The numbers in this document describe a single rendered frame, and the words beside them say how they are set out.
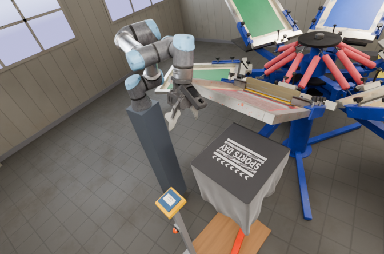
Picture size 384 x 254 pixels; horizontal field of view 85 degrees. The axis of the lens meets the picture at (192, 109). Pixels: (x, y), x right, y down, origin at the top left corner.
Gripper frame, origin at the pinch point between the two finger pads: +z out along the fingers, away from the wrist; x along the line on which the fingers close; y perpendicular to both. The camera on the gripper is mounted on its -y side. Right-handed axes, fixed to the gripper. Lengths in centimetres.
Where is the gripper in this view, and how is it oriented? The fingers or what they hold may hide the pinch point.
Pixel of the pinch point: (184, 126)
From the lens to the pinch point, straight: 87.2
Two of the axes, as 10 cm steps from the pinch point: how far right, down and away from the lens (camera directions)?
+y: -7.0, -3.4, 6.3
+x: -7.1, 2.8, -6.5
